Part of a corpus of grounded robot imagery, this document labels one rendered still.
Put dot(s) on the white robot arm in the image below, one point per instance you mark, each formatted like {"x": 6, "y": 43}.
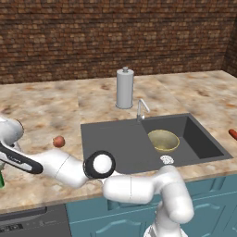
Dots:
{"x": 129, "y": 188}

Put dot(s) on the silver sink tap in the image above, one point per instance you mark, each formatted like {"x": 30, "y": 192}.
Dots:
{"x": 139, "y": 108}

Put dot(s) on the dark grey sink basin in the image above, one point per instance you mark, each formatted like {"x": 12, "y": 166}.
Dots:
{"x": 117, "y": 145}

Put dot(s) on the yellow bowl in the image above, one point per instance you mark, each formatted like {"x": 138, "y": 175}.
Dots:
{"x": 163, "y": 141}

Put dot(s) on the white sink drain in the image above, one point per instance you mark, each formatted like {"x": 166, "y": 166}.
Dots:
{"x": 167, "y": 159}

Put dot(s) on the reddish brown onion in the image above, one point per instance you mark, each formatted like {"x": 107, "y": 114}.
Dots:
{"x": 58, "y": 141}

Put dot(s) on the orange carrot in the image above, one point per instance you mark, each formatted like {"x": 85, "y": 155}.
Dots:
{"x": 233, "y": 134}

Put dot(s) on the green cup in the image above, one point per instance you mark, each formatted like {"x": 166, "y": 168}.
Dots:
{"x": 1, "y": 182}

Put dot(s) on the grey paper towel holder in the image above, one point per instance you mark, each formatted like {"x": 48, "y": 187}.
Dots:
{"x": 124, "y": 89}

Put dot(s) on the teal cupboard door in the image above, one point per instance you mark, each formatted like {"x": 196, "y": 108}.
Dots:
{"x": 213, "y": 213}
{"x": 102, "y": 223}

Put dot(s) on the black dishwasher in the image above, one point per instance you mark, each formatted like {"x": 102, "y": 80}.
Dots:
{"x": 37, "y": 227}

